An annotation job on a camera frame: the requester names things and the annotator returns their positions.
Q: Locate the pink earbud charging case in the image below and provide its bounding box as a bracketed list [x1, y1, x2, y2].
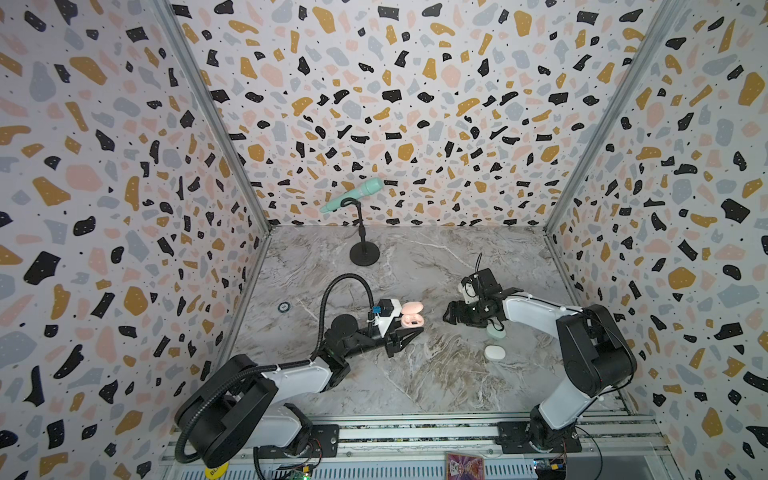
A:
[400, 302, 425, 328]

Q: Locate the white earbud charging case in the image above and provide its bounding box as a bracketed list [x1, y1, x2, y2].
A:
[484, 345, 506, 362]

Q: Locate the mint green earbud charging case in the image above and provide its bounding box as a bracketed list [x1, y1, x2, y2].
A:
[486, 325, 507, 340]

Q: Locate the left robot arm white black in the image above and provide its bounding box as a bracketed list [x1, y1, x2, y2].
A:
[174, 313, 425, 468]

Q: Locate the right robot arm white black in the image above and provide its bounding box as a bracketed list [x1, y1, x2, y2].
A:
[443, 268, 637, 434]

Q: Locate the black microphone stand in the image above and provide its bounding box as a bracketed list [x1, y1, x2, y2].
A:
[341, 197, 380, 267]

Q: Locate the colourful card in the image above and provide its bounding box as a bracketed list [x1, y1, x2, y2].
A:
[445, 453, 486, 480]

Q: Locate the mint green microphone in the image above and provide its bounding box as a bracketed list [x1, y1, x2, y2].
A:
[320, 178, 384, 214]

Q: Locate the yellow round sticker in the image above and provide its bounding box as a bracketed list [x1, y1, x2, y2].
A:
[204, 463, 229, 480]

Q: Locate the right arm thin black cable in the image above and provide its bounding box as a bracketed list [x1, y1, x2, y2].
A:
[473, 252, 637, 480]

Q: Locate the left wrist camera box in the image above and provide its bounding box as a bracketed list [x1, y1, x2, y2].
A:
[373, 299, 402, 337]

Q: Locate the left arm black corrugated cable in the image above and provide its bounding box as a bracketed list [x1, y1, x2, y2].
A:
[173, 272, 376, 465]

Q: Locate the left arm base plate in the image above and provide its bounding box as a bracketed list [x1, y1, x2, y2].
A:
[259, 424, 340, 461]

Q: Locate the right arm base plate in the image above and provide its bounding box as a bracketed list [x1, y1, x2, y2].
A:
[494, 420, 583, 455]

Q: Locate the aluminium rail frame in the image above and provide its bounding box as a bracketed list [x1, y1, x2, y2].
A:
[161, 411, 685, 480]

